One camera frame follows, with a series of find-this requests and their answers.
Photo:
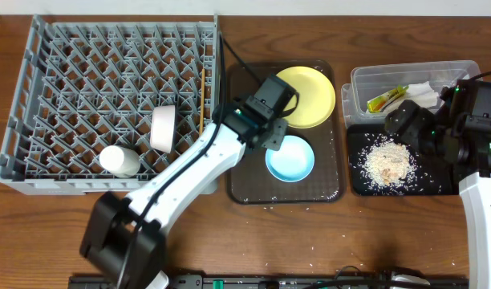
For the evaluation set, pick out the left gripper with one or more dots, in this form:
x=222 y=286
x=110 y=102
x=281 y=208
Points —
x=278 y=133

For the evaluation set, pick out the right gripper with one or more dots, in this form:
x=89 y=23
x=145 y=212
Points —
x=420 y=117

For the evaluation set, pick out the light blue bowl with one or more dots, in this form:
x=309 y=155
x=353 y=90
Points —
x=293 y=162

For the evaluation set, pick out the white napkin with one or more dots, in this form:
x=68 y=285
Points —
x=420 y=93

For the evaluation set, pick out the green snack wrapper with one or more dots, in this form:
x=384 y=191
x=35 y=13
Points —
x=381 y=102

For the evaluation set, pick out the yellow plate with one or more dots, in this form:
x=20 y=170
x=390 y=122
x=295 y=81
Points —
x=316 y=99

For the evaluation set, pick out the white bowl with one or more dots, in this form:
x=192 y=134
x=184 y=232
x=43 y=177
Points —
x=163 y=128

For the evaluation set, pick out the white cup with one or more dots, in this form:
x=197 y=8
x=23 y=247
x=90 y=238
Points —
x=119 y=161

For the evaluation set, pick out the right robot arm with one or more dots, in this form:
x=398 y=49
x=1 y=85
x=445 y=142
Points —
x=460 y=134

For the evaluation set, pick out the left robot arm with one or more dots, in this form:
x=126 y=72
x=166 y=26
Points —
x=126 y=238

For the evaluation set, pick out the rice food waste pile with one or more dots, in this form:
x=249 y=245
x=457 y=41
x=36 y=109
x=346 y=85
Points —
x=390 y=162

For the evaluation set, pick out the dark brown serving tray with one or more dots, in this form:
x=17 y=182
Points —
x=250 y=182

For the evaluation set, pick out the black tray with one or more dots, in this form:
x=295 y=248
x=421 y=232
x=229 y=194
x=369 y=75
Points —
x=445 y=170

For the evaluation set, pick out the clear plastic bin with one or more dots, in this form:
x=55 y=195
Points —
x=370 y=82

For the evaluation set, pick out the grey plastic dish rack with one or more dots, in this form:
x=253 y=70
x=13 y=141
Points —
x=84 y=86

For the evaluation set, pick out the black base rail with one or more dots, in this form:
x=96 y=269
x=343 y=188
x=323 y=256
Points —
x=291 y=281

